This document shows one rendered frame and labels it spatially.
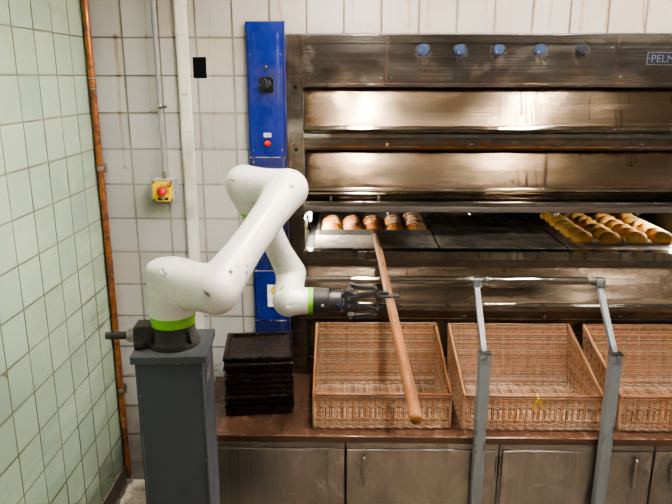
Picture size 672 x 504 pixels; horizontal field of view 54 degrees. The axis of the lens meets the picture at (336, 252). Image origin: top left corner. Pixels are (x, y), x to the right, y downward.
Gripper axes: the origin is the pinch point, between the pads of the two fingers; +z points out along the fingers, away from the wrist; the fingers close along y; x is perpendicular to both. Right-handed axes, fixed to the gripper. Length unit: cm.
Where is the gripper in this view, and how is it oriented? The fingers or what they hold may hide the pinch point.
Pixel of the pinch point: (389, 300)
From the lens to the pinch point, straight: 228.0
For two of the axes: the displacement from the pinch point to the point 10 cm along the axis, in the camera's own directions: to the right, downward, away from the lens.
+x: 0.0, 2.6, -9.7
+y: 0.0, 9.7, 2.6
